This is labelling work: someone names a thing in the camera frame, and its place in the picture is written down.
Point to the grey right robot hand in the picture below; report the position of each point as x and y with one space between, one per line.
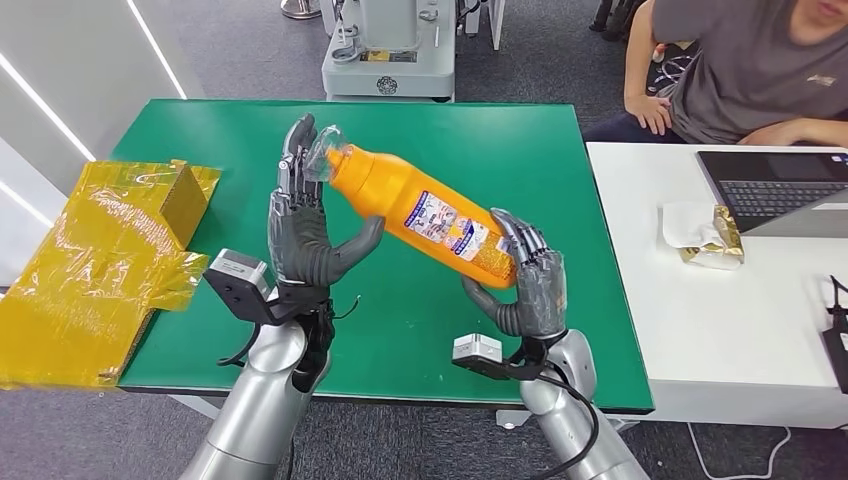
540 291

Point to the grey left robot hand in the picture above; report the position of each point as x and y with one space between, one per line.
301 245

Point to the person's left hand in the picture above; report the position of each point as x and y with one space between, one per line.
772 136

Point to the person's right hand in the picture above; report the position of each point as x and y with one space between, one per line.
649 112

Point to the orange plastic bottle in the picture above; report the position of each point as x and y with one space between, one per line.
397 199

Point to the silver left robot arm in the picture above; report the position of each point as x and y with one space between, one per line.
265 397

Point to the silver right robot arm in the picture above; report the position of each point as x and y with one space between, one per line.
570 424

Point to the grey robot base machine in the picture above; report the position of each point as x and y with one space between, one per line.
391 66

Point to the dark laptop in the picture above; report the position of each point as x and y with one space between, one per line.
775 192

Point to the person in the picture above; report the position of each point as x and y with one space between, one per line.
742 66

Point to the gold foil snack packet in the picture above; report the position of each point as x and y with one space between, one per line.
709 235

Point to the green table mat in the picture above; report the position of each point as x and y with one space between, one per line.
464 146

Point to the yellow foil wrapped cardboard box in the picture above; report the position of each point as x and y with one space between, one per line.
86 278

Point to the chrome stand base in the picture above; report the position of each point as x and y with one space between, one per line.
299 8

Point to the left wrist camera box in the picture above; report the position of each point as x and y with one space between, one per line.
238 281

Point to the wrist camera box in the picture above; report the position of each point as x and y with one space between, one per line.
477 351
238 281

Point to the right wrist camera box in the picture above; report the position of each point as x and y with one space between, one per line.
477 351

